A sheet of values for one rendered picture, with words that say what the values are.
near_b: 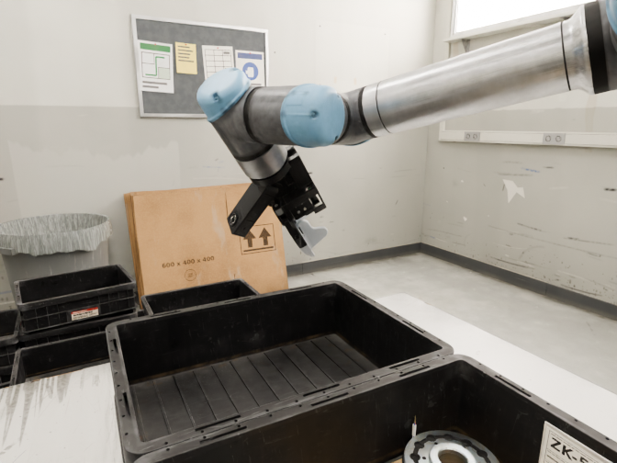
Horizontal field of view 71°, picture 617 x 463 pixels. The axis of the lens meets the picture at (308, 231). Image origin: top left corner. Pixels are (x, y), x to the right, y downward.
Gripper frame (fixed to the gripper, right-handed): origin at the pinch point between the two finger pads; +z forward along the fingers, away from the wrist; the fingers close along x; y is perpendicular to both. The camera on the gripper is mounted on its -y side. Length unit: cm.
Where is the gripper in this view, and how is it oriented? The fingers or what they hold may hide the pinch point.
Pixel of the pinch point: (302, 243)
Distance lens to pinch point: 82.5
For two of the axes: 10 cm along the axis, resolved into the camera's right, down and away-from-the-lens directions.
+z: 3.6, 6.0, 7.2
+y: 8.7, -4.9, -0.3
